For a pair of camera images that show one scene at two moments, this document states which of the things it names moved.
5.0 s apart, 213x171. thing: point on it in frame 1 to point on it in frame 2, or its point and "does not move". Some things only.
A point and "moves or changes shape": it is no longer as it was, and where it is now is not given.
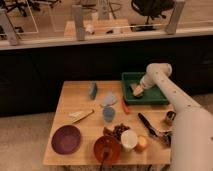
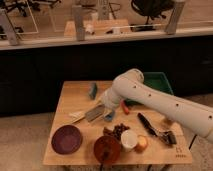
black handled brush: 164,137 does not move
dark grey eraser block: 133,86 moves or changes shape
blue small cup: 108,113 does not move
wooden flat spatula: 79,115 does not move
